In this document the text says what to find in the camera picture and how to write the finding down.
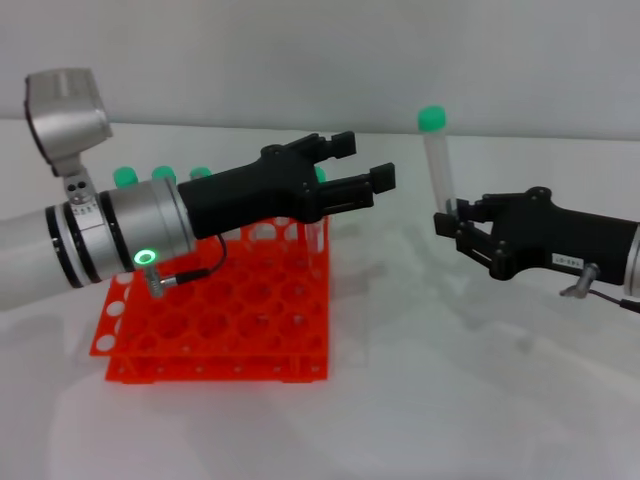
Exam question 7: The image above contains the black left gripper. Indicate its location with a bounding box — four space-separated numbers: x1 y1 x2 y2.
178 131 399 241

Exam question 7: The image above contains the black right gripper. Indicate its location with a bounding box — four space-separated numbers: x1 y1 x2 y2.
433 187 639 287

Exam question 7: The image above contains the orange plastic test tube rack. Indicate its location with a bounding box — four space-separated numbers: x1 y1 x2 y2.
88 212 331 385

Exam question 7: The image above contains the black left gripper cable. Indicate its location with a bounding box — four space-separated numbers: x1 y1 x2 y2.
144 234 229 299

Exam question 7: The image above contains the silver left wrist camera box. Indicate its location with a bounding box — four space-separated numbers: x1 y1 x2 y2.
24 67 114 207

